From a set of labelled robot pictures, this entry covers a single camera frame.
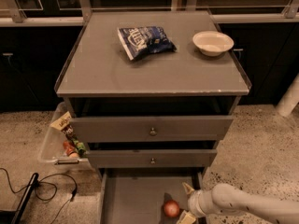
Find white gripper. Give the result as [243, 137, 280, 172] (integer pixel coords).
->
[176, 182, 215, 224]

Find red apple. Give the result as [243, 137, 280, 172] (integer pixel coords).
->
[164, 200, 180, 217]

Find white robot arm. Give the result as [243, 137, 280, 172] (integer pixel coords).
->
[185, 80, 299, 224]

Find grey bottom drawer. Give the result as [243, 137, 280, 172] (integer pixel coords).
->
[99, 168, 202, 224]

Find grey drawer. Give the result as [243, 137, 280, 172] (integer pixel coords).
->
[71, 116, 233, 143]
[99, 168, 202, 224]
[87, 149, 217, 168]

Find grey middle drawer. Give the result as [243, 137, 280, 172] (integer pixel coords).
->
[87, 149, 217, 168]

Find grey top drawer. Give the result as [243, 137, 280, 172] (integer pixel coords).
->
[71, 116, 233, 143]

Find snack packets in bin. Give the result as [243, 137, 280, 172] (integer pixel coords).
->
[50, 112, 86, 158]

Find clear plastic bin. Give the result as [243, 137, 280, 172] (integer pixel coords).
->
[38, 103, 91, 171]

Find white bowl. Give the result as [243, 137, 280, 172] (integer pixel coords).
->
[192, 31, 234, 57]

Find blue chip bag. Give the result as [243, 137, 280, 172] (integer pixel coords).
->
[117, 26, 177, 61]

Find black device on floor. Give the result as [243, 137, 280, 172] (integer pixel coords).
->
[0, 173, 39, 224]

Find metal railing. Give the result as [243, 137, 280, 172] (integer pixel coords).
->
[1, 0, 299, 26]

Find black cable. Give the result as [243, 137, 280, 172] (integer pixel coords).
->
[0, 167, 78, 224]

